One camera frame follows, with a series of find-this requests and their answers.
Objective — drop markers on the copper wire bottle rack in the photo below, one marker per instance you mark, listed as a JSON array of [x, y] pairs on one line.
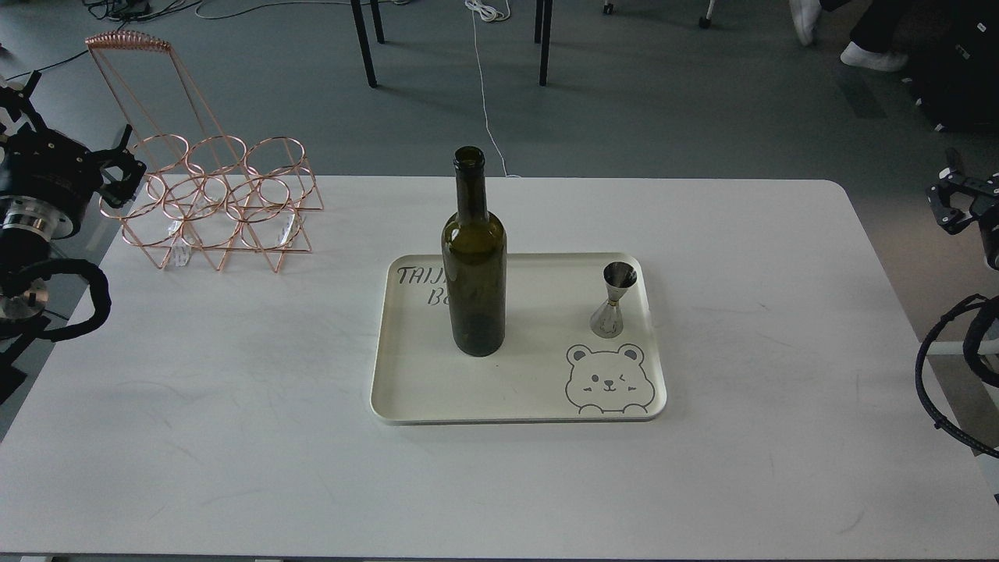
[[205, 192]]

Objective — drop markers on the dark green wine bottle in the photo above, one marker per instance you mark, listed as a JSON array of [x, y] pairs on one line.
[[474, 249]]

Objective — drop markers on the white sneaker left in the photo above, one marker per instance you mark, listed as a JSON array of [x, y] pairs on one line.
[[805, 15]]

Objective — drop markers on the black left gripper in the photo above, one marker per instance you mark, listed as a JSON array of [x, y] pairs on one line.
[[48, 166]]

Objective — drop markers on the black table leg right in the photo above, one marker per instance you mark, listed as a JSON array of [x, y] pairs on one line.
[[542, 33]]

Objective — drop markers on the steel double jigger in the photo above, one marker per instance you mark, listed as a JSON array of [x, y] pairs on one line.
[[608, 322]]

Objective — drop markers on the white sneaker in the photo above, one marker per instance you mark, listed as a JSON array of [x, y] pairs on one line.
[[884, 62], [805, 15]]

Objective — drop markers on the cream bear serving tray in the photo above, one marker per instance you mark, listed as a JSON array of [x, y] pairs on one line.
[[550, 368]]

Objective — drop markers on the black equipment case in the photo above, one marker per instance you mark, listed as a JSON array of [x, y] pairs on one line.
[[955, 83]]

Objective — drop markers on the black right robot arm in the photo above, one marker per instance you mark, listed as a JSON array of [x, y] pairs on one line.
[[973, 193]]

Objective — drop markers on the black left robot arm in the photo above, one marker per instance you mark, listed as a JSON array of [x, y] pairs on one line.
[[28, 229]]

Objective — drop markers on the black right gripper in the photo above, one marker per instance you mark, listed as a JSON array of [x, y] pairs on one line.
[[953, 220]]

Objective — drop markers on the white sneaker right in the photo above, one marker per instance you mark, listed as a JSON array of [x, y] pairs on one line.
[[884, 62]]

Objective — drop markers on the black table leg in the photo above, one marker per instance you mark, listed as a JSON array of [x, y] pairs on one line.
[[542, 33], [361, 28]]

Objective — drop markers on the black table leg left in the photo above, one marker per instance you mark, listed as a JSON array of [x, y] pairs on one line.
[[361, 28]]

